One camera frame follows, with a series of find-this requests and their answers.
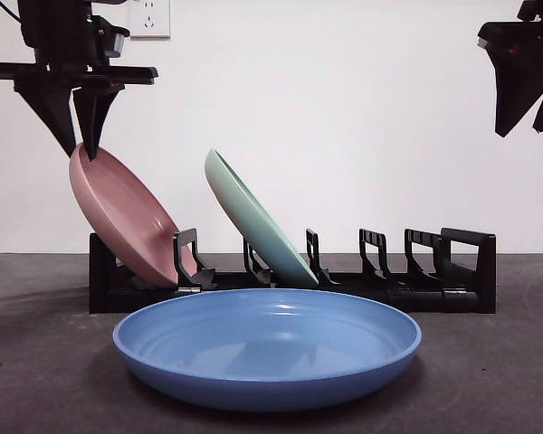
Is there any pink plate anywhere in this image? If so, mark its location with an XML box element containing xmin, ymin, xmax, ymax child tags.
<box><xmin>68</xmin><ymin>143</ymin><xmax>200</xmax><ymax>288</ymax></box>

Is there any green plate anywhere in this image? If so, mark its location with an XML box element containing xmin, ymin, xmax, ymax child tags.
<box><xmin>204</xmin><ymin>148</ymin><xmax>320</xmax><ymax>289</ymax></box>

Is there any blue plate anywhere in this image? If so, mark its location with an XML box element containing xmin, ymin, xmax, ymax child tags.
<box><xmin>111</xmin><ymin>288</ymin><xmax>423</xmax><ymax>412</ymax></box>

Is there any black plate rack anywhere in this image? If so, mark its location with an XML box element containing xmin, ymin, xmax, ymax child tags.
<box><xmin>89</xmin><ymin>227</ymin><xmax>498</xmax><ymax>316</ymax></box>

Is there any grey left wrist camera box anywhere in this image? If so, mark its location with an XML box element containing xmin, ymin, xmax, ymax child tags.
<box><xmin>95</xmin><ymin>16</ymin><xmax>131</xmax><ymax>59</ymax></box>

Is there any white wall socket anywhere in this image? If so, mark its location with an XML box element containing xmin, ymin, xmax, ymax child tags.
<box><xmin>127</xmin><ymin>0</ymin><xmax>171</xmax><ymax>40</ymax></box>

